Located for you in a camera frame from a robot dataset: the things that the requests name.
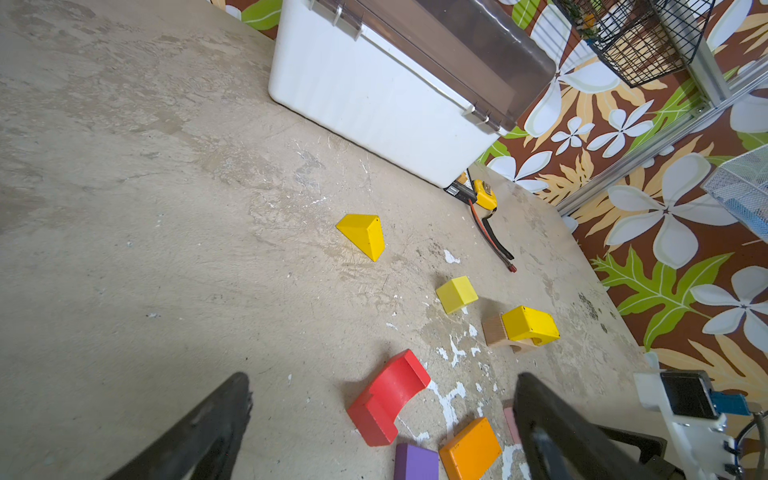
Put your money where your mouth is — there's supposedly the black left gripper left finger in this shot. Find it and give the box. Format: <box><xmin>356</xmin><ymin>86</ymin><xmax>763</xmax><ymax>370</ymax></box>
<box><xmin>110</xmin><ymin>372</ymin><xmax>252</xmax><ymax>479</ymax></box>

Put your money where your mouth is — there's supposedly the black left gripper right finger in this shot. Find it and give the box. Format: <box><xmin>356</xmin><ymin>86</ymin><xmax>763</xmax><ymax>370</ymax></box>
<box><xmin>513</xmin><ymin>372</ymin><xmax>656</xmax><ymax>479</ymax></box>

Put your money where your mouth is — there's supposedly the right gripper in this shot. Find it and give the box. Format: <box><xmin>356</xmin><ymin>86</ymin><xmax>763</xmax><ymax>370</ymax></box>
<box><xmin>596</xmin><ymin>425</ymin><xmax>686</xmax><ymax>480</ymax></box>

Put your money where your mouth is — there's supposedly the pink rectangular wood block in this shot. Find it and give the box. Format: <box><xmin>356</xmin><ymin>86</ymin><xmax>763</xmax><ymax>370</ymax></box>
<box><xmin>503</xmin><ymin>406</ymin><xmax>522</xmax><ymax>445</ymax></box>

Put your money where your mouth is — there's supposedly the yellow arch wood block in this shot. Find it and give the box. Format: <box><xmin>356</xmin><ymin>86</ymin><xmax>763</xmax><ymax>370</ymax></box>
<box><xmin>501</xmin><ymin>306</ymin><xmax>560</xmax><ymax>346</ymax></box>

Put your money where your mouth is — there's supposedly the natural wood arch block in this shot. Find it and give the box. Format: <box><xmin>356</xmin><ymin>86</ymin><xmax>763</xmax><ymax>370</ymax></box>
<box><xmin>482</xmin><ymin>314</ymin><xmax>536</xmax><ymax>354</ymax></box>

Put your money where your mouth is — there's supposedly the red arch wood block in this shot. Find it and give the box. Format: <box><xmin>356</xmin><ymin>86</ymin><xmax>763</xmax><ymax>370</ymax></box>
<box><xmin>347</xmin><ymin>349</ymin><xmax>431</xmax><ymax>447</ymax></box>

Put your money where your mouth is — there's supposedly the orange rectangular wood block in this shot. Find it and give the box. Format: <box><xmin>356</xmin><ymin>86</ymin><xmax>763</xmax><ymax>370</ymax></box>
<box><xmin>439</xmin><ymin>417</ymin><xmax>502</xmax><ymax>480</ymax></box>

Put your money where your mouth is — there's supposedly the purple cube wood block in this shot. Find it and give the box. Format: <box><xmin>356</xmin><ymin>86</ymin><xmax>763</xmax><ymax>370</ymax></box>
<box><xmin>394</xmin><ymin>443</ymin><xmax>440</xmax><ymax>480</ymax></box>

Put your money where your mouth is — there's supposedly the lime cube block middle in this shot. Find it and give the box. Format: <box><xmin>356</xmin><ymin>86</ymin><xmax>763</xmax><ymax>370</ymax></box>
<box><xmin>436</xmin><ymin>276</ymin><xmax>479</xmax><ymax>315</ymax></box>

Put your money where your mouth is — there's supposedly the yellow triangular wood block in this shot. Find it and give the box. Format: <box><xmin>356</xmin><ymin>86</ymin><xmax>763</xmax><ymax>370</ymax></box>
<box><xmin>336</xmin><ymin>214</ymin><xmax>386</xmax><ymax>262</ymax></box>

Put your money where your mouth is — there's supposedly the yellow tape measure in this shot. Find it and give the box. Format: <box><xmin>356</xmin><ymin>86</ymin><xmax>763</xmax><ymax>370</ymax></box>
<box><xmin>473</xmin><ymin>179</ymin><xmax>498</xmax><ymax>212</ymax></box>

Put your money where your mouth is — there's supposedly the white storage box brown lid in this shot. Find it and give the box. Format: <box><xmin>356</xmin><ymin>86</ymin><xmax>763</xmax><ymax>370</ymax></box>
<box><xmin>268</xmin><ymin>1</ymin><xmax>556</xmax><ymax>188</ymax></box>

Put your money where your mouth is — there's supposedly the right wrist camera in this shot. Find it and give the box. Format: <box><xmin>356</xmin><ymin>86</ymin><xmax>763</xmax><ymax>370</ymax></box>
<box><xmin>634</xmin><ymin>371</ymin><xmax>743</xmax><ymax>479</ymax></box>

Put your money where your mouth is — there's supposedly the black wrist strap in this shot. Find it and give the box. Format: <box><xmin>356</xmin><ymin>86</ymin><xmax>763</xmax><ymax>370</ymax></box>
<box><xmin>484</xmin><ymin>215</ymin><xmax>516</xmax><ymax>262</ymax></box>

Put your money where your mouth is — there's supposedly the red black power cable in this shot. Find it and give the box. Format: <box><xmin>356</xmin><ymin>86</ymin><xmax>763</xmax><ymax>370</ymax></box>
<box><xmin>467</xmin><ymin>200</ymin><xmax>518</xmax><ymax>274</ymax></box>

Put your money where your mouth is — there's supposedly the white wire basket right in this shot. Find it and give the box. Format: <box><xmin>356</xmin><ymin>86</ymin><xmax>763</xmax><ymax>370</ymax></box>
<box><xmin>702</xmin><ymin>145</ymin><xmax>767</xmax><ymax>242</ymax></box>

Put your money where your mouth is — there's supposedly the aluminium frame post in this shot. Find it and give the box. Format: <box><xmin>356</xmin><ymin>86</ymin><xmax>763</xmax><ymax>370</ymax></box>
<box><xmin>554</xmin><ymin>0</ymin><xmax>768</xmax><ymax>217</ymax></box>

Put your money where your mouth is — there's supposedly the black wire wall basket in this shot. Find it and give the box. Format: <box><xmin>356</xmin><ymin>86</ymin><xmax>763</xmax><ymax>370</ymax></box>
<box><xmin>554</xmin><ymin>0</ymin><xmax>715</xmax><ymax>87</ymax></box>

